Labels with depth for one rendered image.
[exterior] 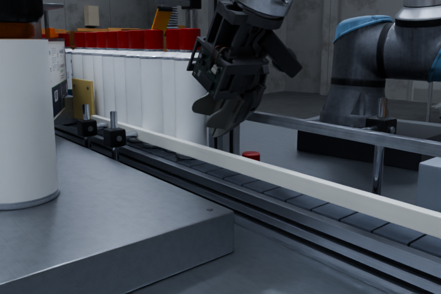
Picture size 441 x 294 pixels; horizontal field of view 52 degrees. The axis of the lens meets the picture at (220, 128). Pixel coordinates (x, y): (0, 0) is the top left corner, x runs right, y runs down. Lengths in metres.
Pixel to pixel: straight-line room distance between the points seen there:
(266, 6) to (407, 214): 0.28
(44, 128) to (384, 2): 8.74
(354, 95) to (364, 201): 0.54
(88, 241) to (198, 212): 0.12
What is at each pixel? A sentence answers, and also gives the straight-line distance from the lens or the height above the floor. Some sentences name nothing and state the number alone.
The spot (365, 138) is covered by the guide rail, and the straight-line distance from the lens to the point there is 0.55.
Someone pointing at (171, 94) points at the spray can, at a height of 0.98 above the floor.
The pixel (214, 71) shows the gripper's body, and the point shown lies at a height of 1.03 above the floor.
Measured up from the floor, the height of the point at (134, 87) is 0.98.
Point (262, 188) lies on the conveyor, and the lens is 0.59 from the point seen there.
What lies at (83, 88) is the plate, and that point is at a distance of 1.01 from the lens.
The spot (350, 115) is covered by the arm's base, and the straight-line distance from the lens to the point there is 0.98.
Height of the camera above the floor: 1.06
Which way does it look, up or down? 11 degrees down
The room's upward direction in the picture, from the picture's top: straight up
